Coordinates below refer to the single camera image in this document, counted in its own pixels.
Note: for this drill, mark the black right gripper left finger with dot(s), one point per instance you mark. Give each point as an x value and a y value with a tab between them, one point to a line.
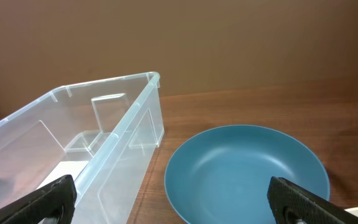
52	203

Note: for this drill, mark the white label in container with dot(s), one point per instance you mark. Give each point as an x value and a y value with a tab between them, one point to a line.
72	168

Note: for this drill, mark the clear plastic storage container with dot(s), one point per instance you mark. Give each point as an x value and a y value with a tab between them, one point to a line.
115	124

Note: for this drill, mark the blue plate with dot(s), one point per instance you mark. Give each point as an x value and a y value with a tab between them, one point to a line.
222	175

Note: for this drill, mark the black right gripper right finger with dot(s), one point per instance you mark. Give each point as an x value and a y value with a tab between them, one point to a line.
291	203

